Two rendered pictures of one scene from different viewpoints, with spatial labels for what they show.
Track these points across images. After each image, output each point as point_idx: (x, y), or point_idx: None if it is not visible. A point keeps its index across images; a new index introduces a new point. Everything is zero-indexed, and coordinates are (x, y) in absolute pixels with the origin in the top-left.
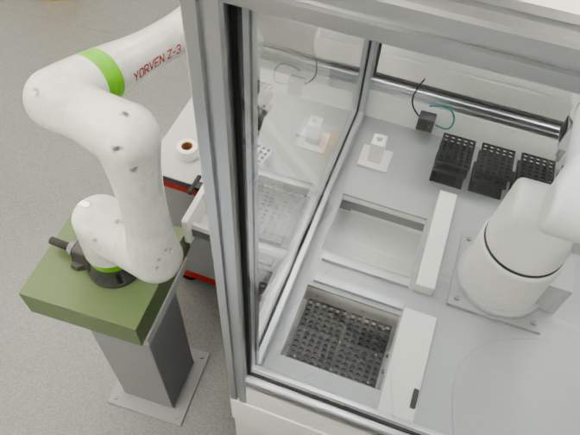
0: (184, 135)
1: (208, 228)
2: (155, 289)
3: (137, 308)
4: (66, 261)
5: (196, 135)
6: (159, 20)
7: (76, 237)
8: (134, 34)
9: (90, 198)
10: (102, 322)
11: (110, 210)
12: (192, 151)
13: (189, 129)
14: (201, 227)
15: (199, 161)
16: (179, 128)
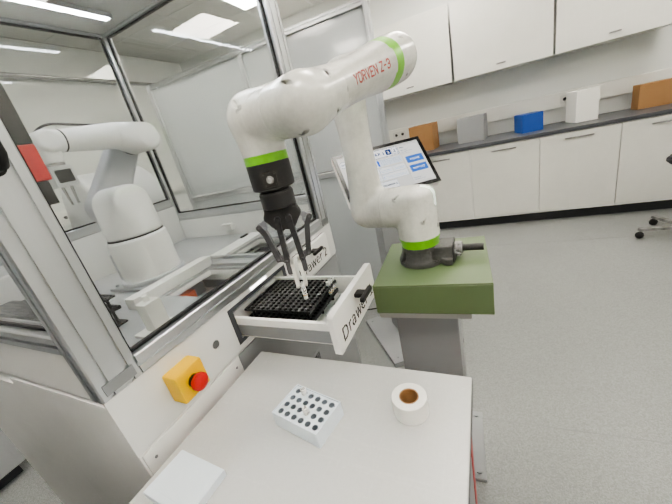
0: (431, 449)
1: (348, 276)
2: (386, 257)
3: (394, 249)
4: (464, 252)
5: (408, 452)
6: (335, 64)
7: (469, 262)
8: (353, 54)
9: (423, 189)
10: None
11: (401, 188)
12: (397, 388)
13: (427, 469)
14: (355, 275)
15: (389, 400)
16: (448, 469)
